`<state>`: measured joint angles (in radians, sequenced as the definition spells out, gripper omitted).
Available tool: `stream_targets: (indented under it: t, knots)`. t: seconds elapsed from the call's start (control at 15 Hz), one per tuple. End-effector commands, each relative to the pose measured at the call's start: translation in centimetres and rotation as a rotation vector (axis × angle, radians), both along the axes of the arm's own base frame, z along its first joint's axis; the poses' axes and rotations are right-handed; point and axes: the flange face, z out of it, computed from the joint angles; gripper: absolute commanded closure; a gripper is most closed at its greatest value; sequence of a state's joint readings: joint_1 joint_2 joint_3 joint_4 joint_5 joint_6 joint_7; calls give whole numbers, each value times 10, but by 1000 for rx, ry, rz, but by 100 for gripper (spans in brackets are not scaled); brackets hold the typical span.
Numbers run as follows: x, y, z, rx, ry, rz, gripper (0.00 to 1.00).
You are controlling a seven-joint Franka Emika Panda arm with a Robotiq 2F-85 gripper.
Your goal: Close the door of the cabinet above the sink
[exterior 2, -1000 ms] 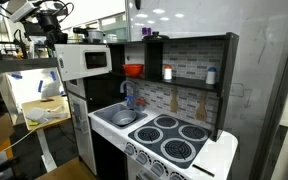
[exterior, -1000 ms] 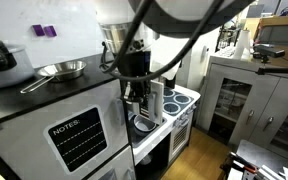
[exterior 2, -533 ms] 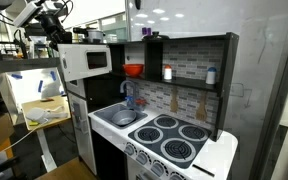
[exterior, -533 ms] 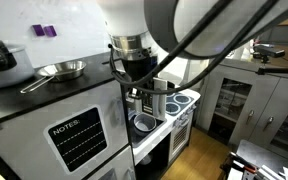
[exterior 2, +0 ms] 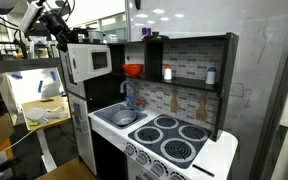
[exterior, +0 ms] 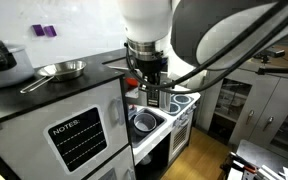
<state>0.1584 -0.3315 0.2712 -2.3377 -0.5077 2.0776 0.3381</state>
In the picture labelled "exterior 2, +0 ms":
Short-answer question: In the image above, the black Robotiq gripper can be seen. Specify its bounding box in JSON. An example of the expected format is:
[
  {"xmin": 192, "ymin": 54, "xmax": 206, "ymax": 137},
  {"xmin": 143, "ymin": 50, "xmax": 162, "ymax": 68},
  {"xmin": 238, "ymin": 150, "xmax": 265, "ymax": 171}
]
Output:
[{"xmin": 42, "ymin": 9, "xmax": 78, "ymax": 53}]

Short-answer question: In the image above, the white toy microwave door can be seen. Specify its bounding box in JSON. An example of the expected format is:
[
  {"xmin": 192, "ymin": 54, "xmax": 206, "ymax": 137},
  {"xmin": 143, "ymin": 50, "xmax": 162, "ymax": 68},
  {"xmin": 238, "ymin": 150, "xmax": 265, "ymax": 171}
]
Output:
[{"xmin": 67, "ymin": 42, "xmax": 113, "ymax": 84}]

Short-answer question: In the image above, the grey toy sink basin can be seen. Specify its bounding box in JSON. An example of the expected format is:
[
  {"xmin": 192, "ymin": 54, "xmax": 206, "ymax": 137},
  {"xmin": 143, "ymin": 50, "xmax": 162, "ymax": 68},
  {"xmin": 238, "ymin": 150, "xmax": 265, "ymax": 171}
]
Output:
[{"xmin": 93, "ymin": 102, "xmax": 149, "ymax": 130}]

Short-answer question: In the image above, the white fridge door with dispenser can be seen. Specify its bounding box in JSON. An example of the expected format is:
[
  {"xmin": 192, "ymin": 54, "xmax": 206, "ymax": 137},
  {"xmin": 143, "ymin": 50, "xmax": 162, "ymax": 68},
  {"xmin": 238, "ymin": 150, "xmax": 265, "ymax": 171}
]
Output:
[{"xmin": 67, "ymin": 92, "xmax": 98, "ymax": 176}]

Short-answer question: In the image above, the white toy oven door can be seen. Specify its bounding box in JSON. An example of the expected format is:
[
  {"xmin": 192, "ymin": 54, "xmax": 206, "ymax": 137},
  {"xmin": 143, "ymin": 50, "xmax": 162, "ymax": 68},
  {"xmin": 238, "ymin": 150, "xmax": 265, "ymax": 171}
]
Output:
[{"xmin": 126, "ymin": 156, "xmax": 172, "ymax": 180}]

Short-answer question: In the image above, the silver pot with black lid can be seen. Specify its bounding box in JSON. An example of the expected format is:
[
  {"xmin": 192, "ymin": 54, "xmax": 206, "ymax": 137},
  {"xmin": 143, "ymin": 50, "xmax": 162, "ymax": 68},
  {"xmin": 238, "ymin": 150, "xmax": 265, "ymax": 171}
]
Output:
[{"xmin": 72, "ymin": 27, "xmax": 106, "ymax": 44}]

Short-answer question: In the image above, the grey shelf beam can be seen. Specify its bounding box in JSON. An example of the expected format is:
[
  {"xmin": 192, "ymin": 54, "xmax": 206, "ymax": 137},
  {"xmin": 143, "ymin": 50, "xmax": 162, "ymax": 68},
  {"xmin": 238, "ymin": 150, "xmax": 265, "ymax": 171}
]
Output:
[{"xmin": 0, "ymin": 57, "xmax": 61, "ymax": 74}]

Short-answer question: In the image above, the white foam board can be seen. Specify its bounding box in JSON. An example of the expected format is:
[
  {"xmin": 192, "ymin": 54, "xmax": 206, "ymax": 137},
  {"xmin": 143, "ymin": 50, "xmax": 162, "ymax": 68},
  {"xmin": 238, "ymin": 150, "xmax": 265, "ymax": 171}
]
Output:
[{"xmin": 0, "ymin": 68, "xmax": 67, "ymax": 116}]

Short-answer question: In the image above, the black metal rack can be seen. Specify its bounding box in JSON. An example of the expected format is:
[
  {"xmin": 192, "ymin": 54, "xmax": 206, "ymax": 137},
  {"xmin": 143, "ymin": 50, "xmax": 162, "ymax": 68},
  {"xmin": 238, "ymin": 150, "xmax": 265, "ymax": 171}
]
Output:
[{"xmin": 0, "ymin": 29, "xmax": 29, "ymax": 61}]

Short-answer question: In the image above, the wooden top desk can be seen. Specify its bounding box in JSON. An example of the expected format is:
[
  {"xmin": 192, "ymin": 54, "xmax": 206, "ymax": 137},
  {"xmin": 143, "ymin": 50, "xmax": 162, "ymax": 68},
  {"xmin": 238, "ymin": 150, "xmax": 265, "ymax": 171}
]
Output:
[{"xmin": 20, "ymin": 95, "xmax": 72, "ymax": 173}]

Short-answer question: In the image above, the orange plastic bowl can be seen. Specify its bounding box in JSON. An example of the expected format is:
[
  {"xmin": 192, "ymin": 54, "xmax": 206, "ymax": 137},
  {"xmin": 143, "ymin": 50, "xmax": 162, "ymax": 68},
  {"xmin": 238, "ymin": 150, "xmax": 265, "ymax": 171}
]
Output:
[{"xmin": 122, "ymin": 63, "xmax": 145, "ymax": 78}]

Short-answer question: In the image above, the grey toy faucet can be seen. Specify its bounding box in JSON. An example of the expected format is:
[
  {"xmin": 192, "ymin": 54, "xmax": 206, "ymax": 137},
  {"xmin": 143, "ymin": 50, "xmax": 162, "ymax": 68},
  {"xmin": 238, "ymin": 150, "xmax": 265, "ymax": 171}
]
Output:
[{"xmin": 119, "ymin": 79, "xmax": 139, "ymax": 108}]

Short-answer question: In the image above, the white plastic bag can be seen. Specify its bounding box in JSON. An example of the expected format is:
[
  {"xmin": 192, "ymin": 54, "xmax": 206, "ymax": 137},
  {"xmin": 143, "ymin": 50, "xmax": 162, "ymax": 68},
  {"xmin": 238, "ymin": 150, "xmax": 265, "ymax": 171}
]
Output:
[{"xmin": 25, "ymin": 105, "xmax": 69, "ymax": 124}]

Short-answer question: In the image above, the silver frying pan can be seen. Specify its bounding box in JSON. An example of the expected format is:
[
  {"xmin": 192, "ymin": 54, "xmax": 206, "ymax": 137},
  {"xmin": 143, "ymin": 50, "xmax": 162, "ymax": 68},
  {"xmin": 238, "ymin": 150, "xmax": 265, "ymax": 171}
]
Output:
[{"xmin": 142, "ymin": 31, "xmax": 171, "ymax": 42}]

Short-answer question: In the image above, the small metal bowl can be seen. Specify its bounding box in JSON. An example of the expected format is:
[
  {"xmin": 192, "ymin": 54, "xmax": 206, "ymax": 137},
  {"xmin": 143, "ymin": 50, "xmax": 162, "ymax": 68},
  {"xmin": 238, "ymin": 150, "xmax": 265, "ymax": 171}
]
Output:
[{"xmin": 111, "ymin": 109, "xmax": 138, "ymax": 127}]

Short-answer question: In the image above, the white shaker red cap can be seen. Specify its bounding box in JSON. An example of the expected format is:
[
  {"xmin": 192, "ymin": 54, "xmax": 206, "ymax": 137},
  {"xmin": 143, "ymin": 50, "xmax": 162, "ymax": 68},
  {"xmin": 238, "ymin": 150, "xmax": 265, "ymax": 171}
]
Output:
[{"xmin": 163, "ymin": 64, "xmax": 173, "ymax": 81}]

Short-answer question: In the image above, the wooden spoon decoration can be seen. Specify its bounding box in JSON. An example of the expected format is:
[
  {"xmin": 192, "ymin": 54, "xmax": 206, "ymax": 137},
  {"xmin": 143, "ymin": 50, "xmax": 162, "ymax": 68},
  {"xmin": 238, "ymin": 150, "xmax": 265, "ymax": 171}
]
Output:
[{"xmin": 169, "ymin": 87, "xmax": 180, "ymax": 113}]

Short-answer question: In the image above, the grey stove knob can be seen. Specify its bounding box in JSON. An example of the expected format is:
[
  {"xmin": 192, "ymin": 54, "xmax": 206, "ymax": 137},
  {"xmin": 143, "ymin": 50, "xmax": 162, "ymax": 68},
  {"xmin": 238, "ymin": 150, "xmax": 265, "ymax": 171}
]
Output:
[
  {"xmin": 168, "ymin": 171, "xmax": 185, "ymax": 180},
  {"xmin": 123, "ymin": 143, "xmax": 137, "ymax": 156},
  {"xmin": 150, "ymin": 160, "xmax": 167, "ymax": 177},
  {"xmin": 136, "ymin": 151, "xmax": 150, "ymax": 166}
]

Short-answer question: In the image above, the wooden stool top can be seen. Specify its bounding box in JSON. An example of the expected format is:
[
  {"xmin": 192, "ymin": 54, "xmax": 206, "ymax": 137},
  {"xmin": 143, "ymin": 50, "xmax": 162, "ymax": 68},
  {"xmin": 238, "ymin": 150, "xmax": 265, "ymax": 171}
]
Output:
[{"xmin": 35, "ymin": 156, "xmax": 100, "ymax": 180}]

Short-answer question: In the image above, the black toy stove top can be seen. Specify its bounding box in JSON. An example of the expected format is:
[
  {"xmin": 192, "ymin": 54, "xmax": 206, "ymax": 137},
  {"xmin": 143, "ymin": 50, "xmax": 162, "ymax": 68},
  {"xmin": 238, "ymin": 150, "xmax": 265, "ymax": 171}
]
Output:
[{"xmin": 127, "ymin": 113, "xmax": 213, "ymax": 170}]

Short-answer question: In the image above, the white shaker blue cap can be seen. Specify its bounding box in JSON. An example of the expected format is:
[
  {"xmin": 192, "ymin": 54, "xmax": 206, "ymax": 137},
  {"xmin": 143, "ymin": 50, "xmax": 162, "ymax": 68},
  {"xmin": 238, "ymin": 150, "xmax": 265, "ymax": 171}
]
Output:
[{"xmin": 205, "ymin": 67, "xmax": 218, "ymax": 85}]

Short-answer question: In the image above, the wooden spatula decoration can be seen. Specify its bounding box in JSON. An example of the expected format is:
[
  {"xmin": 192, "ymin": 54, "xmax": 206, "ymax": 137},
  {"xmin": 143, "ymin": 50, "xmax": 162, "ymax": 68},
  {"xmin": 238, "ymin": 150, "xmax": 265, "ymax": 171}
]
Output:
[{"xmin": 196, "ymin": 91, "xmax": 208, "ymax": 121}]

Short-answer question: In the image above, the black white toy kitchen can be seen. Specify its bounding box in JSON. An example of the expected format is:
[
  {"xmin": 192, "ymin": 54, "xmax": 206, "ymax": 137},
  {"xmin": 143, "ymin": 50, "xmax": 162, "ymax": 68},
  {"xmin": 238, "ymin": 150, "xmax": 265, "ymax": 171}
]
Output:
[{"xmin": 58, "ymin": 32, "xmax": 240, "ymax": 180}]

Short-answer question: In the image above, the thin black rod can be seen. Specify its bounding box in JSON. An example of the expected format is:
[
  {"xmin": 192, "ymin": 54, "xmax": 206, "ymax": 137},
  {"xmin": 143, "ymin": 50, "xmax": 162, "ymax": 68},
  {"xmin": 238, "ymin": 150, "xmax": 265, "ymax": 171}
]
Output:
[{"xmin": 192, "ymin": 163, "xmax": 216, "ymax": 178}]

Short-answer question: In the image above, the red faucet handle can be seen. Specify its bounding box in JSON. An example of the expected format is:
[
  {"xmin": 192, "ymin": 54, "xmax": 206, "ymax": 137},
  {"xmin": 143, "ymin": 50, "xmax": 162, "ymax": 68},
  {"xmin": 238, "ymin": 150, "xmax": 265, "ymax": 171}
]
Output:
[{"xmin": 135, "ymin": 98, "xmax": 147, "ymax": 107}]

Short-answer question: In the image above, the white cable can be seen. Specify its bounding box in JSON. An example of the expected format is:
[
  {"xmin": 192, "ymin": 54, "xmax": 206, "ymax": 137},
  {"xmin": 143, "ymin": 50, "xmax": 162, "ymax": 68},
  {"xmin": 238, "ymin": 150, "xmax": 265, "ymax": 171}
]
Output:
[{"xmin": 2, "ymin": 119, "xmax": 50, "ymax": 153}]

